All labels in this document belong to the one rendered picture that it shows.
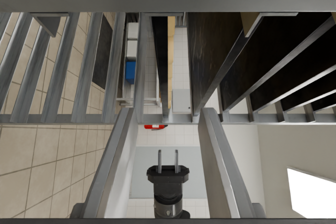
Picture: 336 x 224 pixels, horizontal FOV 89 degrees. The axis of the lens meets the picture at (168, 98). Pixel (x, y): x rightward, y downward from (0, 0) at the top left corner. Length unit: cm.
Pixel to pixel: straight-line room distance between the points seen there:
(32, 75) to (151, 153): 334
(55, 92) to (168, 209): 50
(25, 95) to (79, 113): 19
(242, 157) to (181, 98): 180
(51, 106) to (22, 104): 9
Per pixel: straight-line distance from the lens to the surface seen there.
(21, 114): 71
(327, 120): 73
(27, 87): 73
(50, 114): 65
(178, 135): 381
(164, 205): 57
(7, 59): 82
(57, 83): 68
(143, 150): 388
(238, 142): 410
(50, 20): 20
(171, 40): 25
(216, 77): 29
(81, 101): 62
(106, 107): 57
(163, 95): 34
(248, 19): 18
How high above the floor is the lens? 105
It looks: level
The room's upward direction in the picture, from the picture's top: 90 degrees clockwise
